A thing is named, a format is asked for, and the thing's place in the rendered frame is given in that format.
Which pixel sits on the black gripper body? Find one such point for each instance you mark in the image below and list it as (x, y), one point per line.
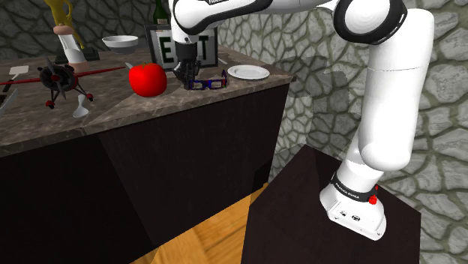
(187, 53)

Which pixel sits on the framed sign with black letters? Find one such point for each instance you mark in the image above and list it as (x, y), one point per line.
(166, 51)

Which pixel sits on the dark counter cabinet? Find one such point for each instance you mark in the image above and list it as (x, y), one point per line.
(175, 157)

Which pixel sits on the white bowl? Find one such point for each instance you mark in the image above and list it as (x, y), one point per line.
(120, 43)

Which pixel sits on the grey knife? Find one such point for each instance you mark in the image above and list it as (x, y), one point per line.
(8, 102)

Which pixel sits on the blue glasses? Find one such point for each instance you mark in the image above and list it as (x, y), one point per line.
(206, 84)

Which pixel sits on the white and tan pepper mill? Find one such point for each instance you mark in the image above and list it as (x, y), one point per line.
(73, 49)

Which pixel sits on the green glass bottle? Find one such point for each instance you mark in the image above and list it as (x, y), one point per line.
(160, 14)

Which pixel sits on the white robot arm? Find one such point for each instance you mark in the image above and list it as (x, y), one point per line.
(395, 91)

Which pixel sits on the dark robot stand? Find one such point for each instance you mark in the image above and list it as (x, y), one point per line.
(292, 226)

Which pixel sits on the white plate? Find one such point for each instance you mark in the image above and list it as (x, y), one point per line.
(248, 72)

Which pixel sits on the red toy airplane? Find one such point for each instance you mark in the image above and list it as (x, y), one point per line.
(58, 78)

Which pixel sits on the red apple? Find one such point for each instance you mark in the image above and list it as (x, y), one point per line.
(148, 80)

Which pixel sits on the white spoon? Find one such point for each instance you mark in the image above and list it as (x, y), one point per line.
(80, 110)

